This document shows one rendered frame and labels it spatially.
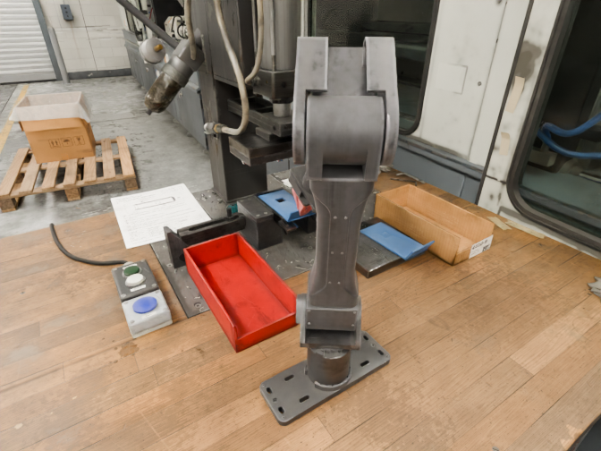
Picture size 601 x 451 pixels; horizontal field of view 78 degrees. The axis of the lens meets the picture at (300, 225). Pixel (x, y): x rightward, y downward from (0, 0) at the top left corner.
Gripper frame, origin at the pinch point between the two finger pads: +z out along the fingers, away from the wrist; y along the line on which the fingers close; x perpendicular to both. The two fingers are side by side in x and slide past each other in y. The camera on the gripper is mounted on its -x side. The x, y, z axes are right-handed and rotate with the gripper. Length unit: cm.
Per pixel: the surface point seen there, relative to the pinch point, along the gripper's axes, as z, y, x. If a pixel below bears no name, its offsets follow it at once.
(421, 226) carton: -1.6, -13.1, -24.1
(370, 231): 4.6, -7.7, -16.2
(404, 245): 0.3, -15.1, -18.5
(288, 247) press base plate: 10.7, -2.3, 1.7
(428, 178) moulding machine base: 19, 8, -62
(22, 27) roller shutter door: 461, 807, 55
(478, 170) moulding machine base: 2, -3, -60
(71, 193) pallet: 218, 190, 47
